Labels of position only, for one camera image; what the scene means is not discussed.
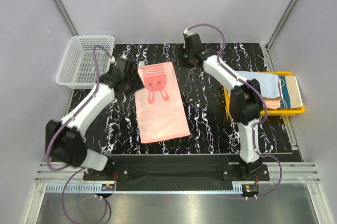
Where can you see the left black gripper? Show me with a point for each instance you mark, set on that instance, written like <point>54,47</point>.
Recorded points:
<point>138,84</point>

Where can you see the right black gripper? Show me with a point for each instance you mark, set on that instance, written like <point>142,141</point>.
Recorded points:
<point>188,65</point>

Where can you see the pink striped cloth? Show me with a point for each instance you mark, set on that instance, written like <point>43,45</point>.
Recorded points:
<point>159,107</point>

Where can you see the light blue cloth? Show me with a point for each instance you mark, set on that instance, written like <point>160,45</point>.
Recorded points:
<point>269,82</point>

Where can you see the peach towel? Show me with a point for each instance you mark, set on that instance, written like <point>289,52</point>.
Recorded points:
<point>273,104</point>

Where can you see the teal beige Doraemon towel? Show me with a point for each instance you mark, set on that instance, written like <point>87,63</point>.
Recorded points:
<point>291,96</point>

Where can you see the yellow cloth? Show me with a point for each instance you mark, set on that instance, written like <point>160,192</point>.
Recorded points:
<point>271,98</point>

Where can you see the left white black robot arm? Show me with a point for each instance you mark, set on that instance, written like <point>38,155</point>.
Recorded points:
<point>64,138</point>

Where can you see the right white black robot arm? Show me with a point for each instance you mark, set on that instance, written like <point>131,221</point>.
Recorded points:
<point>246,102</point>

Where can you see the white plastic basket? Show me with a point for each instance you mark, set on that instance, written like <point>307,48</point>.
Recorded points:
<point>77,69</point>

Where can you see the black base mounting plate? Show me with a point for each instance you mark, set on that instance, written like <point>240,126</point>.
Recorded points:
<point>177,173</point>

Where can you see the yellow plastic tray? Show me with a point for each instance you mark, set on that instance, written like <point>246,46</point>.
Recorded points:
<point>284,112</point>

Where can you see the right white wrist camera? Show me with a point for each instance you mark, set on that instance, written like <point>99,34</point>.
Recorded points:
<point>187,32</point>

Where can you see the left aluminium frame post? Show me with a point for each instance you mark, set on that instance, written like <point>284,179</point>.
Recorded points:
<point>66,17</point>

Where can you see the aluminium frame post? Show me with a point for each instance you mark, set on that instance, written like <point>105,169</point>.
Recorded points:
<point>286,14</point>
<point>66,17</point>

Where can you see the right aluminium frame post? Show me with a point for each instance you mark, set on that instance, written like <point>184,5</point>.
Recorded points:
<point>286,14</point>

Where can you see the aluminium front rail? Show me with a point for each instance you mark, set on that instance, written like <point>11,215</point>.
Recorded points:
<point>71,179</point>

